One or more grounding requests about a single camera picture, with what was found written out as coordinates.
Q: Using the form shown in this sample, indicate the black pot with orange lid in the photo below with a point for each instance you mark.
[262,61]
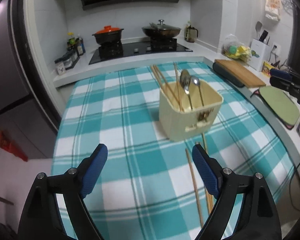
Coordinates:
[107,36]

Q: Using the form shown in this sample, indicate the wooden cutting board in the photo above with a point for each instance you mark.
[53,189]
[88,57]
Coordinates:
[242,73]

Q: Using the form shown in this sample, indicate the hanging printed bag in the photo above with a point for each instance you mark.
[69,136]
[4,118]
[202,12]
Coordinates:
[273,3]

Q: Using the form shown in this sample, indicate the spice jar rack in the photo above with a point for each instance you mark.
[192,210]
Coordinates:
[65,63]

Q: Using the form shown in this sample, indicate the wok with glass lid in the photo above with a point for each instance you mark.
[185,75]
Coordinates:
[161,31]

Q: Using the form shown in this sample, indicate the grey refrigerator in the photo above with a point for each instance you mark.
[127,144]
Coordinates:
[12,80]

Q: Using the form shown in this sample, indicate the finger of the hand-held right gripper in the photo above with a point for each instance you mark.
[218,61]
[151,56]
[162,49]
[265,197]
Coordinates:
[282,83]
[280,73]

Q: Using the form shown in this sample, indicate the dark glass jug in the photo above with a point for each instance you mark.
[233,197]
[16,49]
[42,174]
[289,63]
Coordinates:
[191,33]

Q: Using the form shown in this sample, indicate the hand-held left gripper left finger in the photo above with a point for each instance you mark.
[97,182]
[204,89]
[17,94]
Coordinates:
[95,170]

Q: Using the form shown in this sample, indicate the dark sauce bottle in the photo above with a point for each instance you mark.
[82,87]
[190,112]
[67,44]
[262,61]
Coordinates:
[80,47]

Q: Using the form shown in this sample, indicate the black gas cooktop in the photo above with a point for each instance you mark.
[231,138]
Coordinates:
[137,51]

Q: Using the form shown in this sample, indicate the plastic bag with yellow contents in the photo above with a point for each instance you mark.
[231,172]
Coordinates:
[236,50]

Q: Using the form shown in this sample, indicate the hanging metal rack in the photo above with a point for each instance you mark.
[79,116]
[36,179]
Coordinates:
[287,2]

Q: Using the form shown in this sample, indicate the large metal spoon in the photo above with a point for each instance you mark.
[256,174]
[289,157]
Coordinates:
[184,78]

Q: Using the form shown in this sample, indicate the yellow-capped bottle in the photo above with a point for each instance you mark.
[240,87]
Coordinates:
[70,42]

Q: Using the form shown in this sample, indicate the white utensil holder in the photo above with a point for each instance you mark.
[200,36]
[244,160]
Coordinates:
[258,55]

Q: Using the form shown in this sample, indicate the cream plastic utensil container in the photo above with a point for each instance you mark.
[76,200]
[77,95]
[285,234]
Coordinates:
[175,125]

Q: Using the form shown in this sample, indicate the red box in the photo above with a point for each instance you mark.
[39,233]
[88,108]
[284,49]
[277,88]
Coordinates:
[12,146]

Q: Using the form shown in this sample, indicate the small orange box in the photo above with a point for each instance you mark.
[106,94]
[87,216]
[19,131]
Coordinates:
[267,68]

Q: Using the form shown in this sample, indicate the small metal spoon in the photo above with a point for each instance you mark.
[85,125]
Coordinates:
[195,80]

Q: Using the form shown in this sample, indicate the grey spatula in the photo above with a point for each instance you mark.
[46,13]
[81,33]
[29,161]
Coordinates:
[258,27]

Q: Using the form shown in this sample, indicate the black tray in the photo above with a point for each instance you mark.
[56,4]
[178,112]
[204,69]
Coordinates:
[222,73]

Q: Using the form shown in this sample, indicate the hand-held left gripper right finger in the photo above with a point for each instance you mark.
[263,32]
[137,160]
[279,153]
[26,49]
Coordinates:
[205,170]

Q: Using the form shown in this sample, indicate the green cutting mat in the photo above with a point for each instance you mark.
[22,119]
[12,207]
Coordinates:
[280,105]

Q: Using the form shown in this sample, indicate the teal checked tablecloth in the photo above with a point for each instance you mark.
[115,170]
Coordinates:
[130,135]

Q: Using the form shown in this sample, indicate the white wall socket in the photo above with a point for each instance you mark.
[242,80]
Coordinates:
[276,49]

